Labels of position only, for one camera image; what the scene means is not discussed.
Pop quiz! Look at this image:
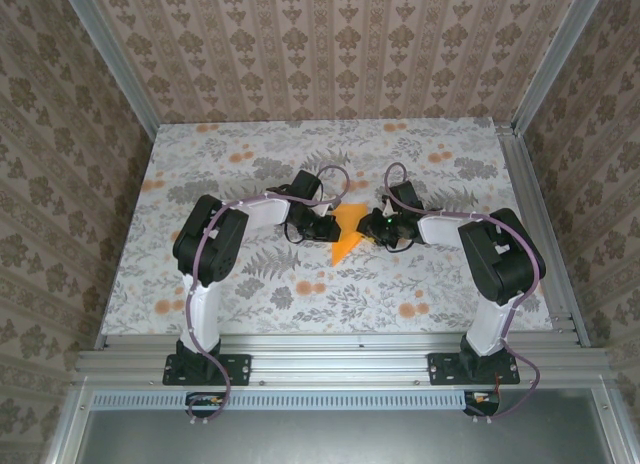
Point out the orange paper sheet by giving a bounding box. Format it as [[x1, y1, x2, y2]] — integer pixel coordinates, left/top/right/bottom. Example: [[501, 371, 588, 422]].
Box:
[[329, 202, 381, 268]]

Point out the short aluminium side rail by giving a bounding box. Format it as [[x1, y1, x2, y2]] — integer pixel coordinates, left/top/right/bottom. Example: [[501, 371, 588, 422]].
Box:
[[493, 119, 592, 349]]

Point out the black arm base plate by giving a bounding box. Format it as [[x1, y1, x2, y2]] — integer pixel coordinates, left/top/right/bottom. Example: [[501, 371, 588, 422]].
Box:
[[428, 352, 521, 387], [162, 352, 252, 387]]

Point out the aluminium corner post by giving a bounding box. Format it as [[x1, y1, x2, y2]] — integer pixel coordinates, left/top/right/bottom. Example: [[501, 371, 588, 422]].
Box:
[[510, 0, 612, 138], [57, 0, 159, 141]]

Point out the floral patterned table cover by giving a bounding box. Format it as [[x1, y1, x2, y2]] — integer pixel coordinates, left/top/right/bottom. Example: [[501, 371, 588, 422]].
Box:
[[99, 117, 557, 338]]

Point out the slotted grey cable duct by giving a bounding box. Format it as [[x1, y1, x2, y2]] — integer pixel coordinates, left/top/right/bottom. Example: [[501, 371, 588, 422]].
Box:
[[92, 389, 501, 412]]

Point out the black connector box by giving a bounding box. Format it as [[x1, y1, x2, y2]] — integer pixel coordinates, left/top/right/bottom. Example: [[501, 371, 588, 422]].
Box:
[[185, 391, 227, 419], [463, 389, 501, 416]]

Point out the long aluminium frame rail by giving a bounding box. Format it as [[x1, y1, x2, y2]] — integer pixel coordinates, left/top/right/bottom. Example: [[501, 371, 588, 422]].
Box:
[[69, 332, 619, 389]]

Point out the purple cable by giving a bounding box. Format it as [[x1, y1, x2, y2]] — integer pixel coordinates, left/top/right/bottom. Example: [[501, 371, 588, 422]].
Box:
[[183, 164, 350, 428], [383, 162, 547, 425]]

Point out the grey metal panel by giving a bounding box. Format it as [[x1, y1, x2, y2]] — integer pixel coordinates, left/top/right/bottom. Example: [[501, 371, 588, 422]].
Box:
[[74, 408, 614, 464]]

